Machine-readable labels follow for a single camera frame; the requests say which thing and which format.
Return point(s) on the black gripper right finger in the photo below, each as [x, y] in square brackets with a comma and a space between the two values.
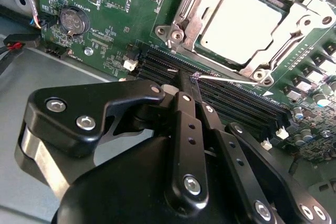
[249, 182]

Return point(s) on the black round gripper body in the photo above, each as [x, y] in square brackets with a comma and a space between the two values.
[118, 195]

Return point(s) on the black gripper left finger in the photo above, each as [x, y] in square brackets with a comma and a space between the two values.
[52, 129]

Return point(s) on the metal socket cover frame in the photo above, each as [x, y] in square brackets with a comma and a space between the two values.
[202, 14]

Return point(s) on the silver CPU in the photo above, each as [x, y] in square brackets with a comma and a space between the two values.
[241, 24]

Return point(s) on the thin metal locking lever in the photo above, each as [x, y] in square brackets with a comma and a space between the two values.
[231, 80]

